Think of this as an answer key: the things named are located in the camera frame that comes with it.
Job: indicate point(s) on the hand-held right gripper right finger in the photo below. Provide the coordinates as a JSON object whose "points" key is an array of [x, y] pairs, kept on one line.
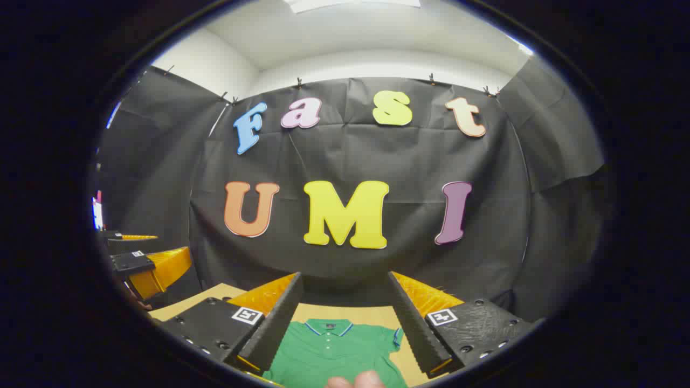
{"points": [[412, 328]]}

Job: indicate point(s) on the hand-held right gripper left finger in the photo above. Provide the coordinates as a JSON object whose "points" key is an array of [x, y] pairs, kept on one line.
{"points": [[277, 328]]}

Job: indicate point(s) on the computer monitor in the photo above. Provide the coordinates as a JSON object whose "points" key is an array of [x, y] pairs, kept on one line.
{"points": [[97, 215]]}

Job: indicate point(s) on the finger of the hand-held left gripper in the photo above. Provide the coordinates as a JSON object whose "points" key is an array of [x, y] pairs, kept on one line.
{"points": [[110, 235], [132, 264]]}

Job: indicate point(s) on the green T-shirt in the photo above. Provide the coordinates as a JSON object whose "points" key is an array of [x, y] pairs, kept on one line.
{"points": [[323, 355]]}

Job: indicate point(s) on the white ceiling light panel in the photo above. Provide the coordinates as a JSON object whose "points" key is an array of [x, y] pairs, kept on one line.
{"points": [[350, 4]]}

